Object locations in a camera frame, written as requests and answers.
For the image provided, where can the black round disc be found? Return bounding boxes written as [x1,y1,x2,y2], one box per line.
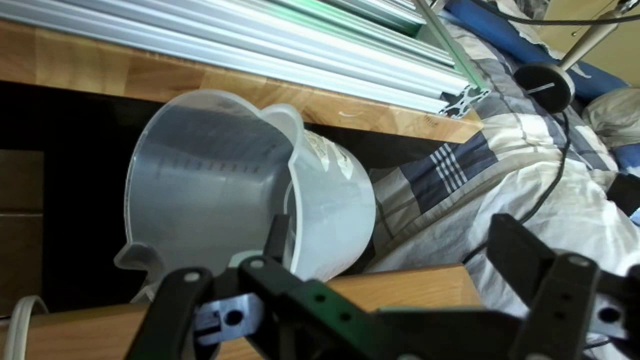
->
[511,61,577,116]

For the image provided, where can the aluminium extrusion profiles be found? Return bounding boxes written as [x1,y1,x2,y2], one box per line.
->
[0,0,494,118]

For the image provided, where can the white iron power cord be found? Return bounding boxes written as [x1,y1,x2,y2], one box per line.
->
[1,293,52,360]

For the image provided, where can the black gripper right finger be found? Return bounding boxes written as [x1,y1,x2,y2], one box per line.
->
[485,211,640,360]

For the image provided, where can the plaid cloth bundle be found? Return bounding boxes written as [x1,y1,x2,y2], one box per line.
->
[457,107,573,263]

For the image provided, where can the blue pillow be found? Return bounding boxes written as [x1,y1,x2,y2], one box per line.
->
[441,0,631,101]

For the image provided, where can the plaid and white bed blanket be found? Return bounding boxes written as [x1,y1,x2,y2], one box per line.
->
[362,18,640,360]

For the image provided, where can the translucent plastic measuring jug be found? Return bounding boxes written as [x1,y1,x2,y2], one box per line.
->
[111,87,377,286]

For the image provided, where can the wooden bench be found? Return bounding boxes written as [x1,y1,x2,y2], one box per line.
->
[0,18,484,146]

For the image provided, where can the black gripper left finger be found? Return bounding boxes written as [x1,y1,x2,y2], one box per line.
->
[126,211,375,360]

